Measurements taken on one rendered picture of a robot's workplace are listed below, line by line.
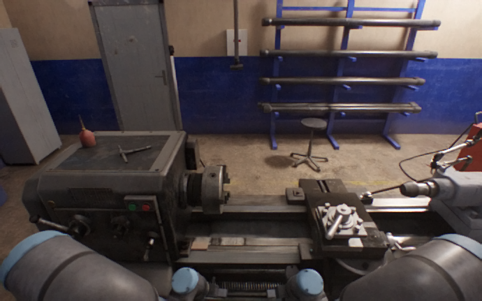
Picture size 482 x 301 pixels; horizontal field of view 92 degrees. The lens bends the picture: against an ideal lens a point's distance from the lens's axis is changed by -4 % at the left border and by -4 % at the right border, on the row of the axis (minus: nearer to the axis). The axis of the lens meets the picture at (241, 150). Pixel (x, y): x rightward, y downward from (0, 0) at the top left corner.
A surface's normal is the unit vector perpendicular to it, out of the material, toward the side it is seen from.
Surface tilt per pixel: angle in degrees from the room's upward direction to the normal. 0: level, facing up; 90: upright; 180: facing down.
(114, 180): 45
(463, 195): 86
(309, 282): 19
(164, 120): 90
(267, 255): 36
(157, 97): 90
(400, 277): 30
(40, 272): 25
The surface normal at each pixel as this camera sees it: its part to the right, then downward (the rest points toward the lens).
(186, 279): -0.15, -0.68
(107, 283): 0.60, -0.68
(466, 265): 0.09, -0.73
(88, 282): 0.44, -0.67
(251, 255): -0.01, -0.43
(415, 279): -0.39, -0.76
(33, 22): -0.01, 0.48
